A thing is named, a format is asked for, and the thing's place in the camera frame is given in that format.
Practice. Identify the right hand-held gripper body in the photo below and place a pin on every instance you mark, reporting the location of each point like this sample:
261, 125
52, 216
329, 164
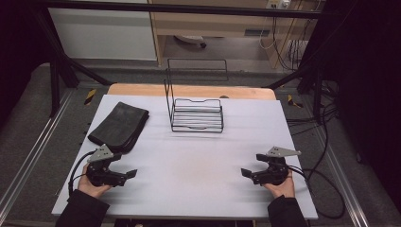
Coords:
275, 175

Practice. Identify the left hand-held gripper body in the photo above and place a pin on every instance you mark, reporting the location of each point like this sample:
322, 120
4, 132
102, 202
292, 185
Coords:
100, 176

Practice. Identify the dark grey towel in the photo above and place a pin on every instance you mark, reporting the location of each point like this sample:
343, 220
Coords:
121, 126

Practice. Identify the person's right hand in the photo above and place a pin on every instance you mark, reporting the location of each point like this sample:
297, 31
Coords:
283, 189

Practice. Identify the person's left hand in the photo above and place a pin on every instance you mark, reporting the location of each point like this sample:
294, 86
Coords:
90, 190

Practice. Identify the white table board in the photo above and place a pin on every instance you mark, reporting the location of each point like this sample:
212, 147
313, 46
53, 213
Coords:
195, 164

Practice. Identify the yellow black tape strip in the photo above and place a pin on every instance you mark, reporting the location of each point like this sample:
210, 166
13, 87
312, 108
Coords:
90, 96
293, 101

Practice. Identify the black metal stand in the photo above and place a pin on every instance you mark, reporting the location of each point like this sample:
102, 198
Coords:
310, 78
58, 69

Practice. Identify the white cabinet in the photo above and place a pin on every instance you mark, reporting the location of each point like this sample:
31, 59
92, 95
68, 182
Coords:
104, 34

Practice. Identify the black curtain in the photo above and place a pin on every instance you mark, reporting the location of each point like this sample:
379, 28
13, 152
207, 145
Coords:
369, 78
15, 47

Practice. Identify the office chair base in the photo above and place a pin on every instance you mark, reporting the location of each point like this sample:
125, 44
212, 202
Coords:
192, 40

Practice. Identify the light wooden desk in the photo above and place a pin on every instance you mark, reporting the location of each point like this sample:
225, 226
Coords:
208, 25

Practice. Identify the white power strip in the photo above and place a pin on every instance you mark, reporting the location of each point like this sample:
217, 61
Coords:
278, 3

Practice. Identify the aluminium floor rail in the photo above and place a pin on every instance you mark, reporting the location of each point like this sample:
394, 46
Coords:
340, 179
34, 148

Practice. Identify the black frame crossbar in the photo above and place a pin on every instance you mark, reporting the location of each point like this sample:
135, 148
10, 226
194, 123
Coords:
176, 8

